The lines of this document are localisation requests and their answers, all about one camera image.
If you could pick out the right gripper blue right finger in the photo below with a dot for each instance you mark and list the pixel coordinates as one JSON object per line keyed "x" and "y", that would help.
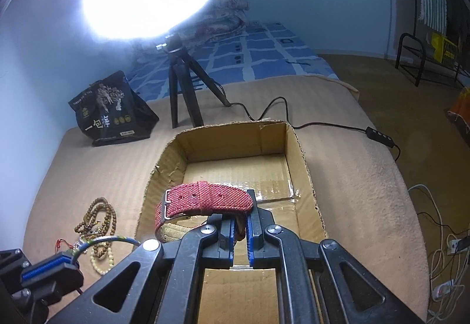
{"x": 319, "y": 282}

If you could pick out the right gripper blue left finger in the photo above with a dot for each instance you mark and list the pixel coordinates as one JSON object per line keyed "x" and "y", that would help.
{"x": 157, "y": 283}

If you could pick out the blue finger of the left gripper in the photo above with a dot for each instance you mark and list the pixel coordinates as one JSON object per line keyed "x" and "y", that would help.
{"x": 59, "y": 267}
{"x": 48, "y": 287}

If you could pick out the blue-green bangle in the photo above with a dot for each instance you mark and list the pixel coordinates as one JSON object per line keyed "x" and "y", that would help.
{"x": 102, "y": 239}

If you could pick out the brown wooden bead mala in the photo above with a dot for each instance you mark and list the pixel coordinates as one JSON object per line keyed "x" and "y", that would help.
{"x": 99, "y": 220}

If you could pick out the red strap wristwatch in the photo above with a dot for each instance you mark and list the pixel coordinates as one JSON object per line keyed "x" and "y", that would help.
{"x": 203, "y": 199}

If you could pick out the beige blanket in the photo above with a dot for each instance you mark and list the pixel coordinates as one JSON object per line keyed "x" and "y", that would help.
{"x": 361, "y": 195}

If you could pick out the cardboard box tray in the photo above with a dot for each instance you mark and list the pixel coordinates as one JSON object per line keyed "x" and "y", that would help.
{"x": 264, "y": 157}

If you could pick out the black snack bag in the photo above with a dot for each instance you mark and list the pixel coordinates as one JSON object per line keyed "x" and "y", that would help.
{"x": 109, "y": 112}

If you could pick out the orange covered box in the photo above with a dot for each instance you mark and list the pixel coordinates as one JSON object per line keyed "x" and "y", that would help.
{"x": 459, "y": 113}

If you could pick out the black clothes rack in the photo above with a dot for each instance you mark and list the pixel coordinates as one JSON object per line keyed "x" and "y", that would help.
{"x": 415, "y": 54}

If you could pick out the yellow crate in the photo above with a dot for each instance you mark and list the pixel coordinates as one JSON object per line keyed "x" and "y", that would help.
{"x": 444, "y": 51}

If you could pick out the folded floral quilt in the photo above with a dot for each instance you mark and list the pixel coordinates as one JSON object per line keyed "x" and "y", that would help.
{"x": 218, "y": 20}

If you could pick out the white power strip with cables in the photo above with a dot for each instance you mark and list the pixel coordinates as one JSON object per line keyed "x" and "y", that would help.
{"x": 448, "y": 263}

